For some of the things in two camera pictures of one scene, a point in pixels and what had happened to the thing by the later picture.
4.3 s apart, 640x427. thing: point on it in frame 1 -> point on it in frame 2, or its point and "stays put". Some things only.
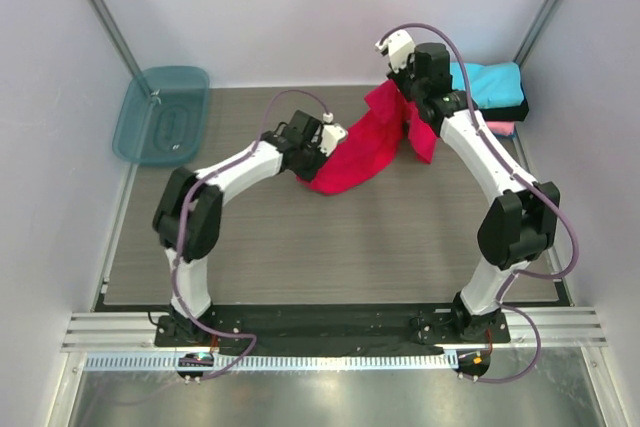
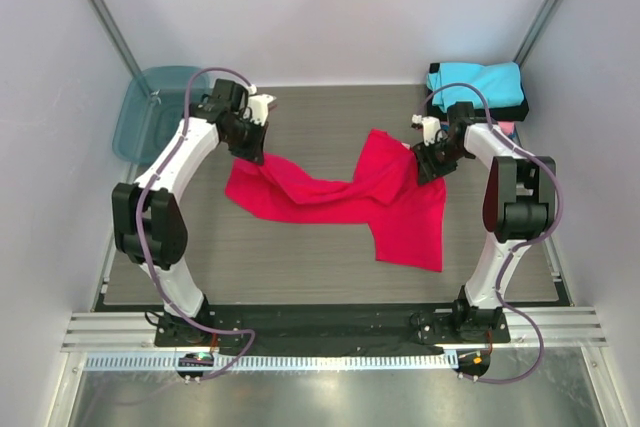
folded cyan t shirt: (492, 85) stays put
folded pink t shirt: (501, 127) stays put
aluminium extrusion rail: (136, 332) stays put
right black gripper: (403, 85) -> (430, 164)
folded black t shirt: (513, 113) stays put
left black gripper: (307, 175) -> (255, 152)
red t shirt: (372, 145) -> (407, 218)
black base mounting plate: (333, 330) stays put
